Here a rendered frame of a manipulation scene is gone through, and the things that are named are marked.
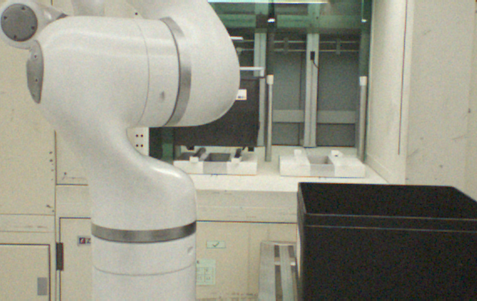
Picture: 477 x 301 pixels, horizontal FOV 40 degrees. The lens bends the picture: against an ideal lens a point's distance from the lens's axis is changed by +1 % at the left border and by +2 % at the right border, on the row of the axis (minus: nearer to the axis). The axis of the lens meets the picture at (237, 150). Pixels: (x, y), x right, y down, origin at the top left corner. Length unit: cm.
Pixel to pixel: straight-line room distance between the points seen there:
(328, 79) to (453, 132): 97
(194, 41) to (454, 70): 80
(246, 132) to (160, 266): 95
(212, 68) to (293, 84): 162
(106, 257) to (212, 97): 21
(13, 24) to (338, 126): 144
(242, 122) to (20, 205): 56
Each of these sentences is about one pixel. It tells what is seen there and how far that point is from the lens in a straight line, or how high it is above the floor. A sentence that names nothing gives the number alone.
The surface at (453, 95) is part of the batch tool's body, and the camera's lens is 142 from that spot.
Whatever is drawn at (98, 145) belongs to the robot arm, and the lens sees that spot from 67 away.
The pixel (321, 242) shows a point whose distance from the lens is 93.
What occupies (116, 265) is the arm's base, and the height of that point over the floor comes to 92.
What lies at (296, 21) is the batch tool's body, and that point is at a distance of 193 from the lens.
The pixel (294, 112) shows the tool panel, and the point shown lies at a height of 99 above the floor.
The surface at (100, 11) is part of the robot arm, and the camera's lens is 116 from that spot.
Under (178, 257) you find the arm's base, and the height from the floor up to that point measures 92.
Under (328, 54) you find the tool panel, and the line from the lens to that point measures 233.
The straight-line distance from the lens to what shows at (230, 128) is 163.
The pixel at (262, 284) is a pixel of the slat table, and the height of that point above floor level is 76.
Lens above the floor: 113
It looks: 7 degrees down
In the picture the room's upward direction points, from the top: 1 degrees clockwise
